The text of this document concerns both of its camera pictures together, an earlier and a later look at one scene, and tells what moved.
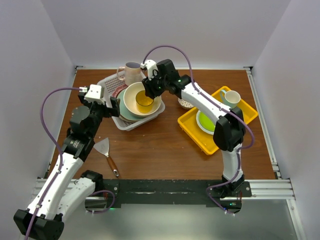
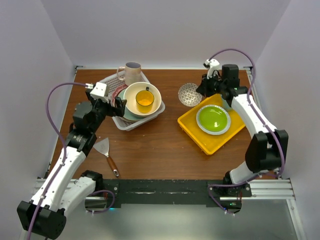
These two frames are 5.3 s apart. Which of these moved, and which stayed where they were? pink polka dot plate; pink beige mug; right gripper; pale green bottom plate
Moved: right gripper
Stayed: pink beige mug; pale green bottom plate; pink polka dot plate
